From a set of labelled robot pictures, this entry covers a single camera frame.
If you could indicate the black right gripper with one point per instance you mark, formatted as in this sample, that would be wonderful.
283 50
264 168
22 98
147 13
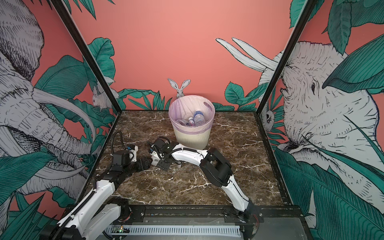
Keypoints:
161 165

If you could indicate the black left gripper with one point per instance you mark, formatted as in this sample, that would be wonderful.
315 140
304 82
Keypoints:
146 164

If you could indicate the yellow V label bottle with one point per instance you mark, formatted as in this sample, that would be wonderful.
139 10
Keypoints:
155 160

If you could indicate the cream label green cap bottle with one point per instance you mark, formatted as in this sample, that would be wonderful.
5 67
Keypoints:
182 122

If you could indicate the green white label bottle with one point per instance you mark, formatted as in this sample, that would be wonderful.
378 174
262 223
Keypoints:
191 121

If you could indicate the blue label bottle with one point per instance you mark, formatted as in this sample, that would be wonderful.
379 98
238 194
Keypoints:
199 118

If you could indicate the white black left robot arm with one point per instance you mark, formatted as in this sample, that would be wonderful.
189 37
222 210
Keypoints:
90 217

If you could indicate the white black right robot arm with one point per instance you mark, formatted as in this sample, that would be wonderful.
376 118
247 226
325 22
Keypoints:
216 168

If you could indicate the white ribbed waste bin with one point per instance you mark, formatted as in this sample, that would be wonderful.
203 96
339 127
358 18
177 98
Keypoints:
192 137

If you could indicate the pink plastic bin liner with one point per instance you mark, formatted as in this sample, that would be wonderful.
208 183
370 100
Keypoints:
185 107

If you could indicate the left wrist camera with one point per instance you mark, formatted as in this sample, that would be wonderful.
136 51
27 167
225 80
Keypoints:
133 149

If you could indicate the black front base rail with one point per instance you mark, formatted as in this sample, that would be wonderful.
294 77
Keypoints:
226 212

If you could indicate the white vented cable duct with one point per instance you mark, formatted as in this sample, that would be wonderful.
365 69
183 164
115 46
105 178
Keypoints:
159 230

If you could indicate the black left frame post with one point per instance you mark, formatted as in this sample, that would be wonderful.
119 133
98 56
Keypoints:
84 49

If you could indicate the black frame post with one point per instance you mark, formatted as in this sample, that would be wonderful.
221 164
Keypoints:
298 29
84 49

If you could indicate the black right frame post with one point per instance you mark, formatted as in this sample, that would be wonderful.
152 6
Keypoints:
298 29

